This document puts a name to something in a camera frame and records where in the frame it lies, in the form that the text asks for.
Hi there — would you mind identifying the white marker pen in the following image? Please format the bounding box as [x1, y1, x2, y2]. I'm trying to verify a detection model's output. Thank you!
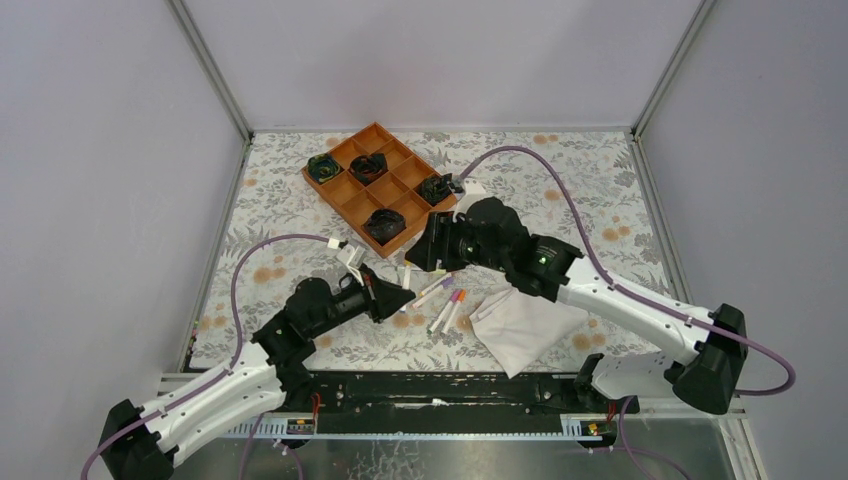
[427, 298, 452, 334]
[420, 273, 452, 296]
[441, 301, 462, 335]

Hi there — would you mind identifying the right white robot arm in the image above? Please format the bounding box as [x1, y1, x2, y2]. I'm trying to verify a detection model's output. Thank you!
[405, 197, 748, 415]

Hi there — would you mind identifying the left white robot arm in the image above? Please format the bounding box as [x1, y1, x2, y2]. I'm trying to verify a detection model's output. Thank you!
[85, 265, 417, 479]

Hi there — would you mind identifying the dark green rolled tie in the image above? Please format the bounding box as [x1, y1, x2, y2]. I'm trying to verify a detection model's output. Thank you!
[416, 174, 453, 206]

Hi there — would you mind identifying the white folded cloth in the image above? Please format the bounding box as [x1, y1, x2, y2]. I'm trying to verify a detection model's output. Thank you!
[470, 287, 589, 378]

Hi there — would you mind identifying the dark blue rolled tie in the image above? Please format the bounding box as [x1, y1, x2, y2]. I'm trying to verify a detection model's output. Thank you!
[362, 208, 406, 245]

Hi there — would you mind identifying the orange wooden compartment tray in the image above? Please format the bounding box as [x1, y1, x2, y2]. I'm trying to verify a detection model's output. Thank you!
[301, 122, 457, 258]

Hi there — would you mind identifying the green patterned rolled tie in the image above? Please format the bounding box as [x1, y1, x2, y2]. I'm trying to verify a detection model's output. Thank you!
[306, 153, 343, 185]

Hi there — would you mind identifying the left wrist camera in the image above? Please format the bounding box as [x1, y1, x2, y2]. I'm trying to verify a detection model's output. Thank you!
[327, 237, 365, 285]

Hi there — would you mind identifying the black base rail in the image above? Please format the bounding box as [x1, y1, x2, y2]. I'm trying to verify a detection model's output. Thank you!
[280, 370, 640, 437]

